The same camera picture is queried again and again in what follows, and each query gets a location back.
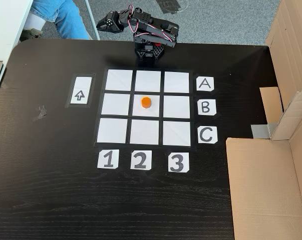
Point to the white grid sheet black tape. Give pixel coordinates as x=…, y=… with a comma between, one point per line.
x=175, y=107

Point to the brown cardboard screen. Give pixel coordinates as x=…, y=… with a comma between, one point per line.
x=261, y=187

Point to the clear tape scraps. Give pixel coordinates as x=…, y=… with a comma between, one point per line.
x=40, y=113

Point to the paper sheet with arrow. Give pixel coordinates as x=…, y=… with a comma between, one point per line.
x=80, y=96

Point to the paper sheet letter B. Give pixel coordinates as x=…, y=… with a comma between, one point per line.
x=207, y=107

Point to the round orange token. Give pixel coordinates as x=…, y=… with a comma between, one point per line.
x=146, y=102

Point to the white metal desk leg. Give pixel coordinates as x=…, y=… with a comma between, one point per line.
x=92, y=20

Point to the person's leg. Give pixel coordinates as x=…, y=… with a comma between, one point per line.
x=63, y=17

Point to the white desk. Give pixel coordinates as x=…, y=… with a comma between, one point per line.
x=5, y=27

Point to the paper sheet number 3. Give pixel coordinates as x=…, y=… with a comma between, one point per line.
x=178, y=162

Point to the paper sheet number 1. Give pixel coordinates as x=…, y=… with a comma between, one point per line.
x=107, y=159

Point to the paper sheet letter A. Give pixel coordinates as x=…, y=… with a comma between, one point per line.
x=205, y=84

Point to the paper sheet letter C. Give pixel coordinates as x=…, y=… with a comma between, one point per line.
x=207, y=135

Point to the black tape patch on carpet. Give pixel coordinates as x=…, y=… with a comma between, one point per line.
x=169, y=6

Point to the paper sheet number 2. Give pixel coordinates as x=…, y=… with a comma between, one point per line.
x=140, y=160

